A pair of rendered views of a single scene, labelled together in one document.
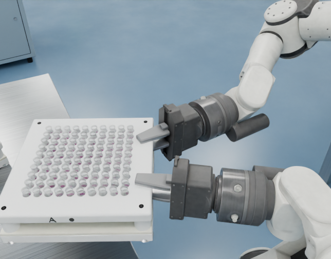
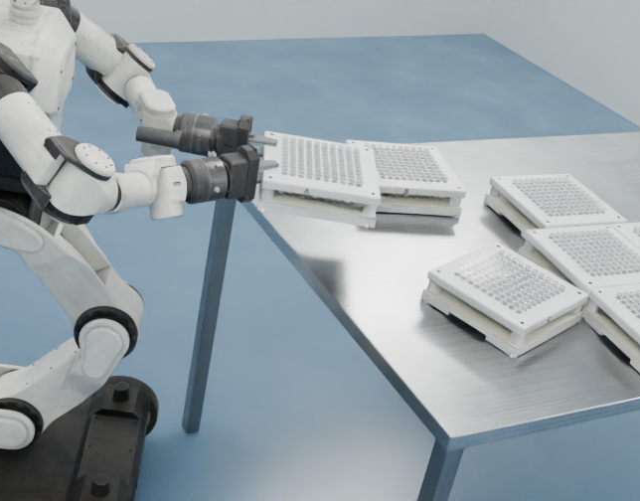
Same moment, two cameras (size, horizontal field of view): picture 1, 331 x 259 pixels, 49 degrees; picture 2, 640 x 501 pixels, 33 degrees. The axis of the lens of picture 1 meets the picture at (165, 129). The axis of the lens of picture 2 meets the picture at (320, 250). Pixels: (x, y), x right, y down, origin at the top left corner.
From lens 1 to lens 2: 261 cm
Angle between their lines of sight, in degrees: 111
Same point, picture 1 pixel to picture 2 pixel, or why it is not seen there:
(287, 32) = not seen: hidden behind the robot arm
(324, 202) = (154, 93)
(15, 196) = (363, 153)
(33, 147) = (367, 177)
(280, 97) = not seen: outside the picture
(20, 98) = (467, 387)
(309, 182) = (157, 100)
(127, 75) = not seen: outside the picture
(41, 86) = (447, 408)
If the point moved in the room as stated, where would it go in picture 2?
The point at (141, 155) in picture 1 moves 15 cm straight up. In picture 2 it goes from (272, 156) to (284, 90)
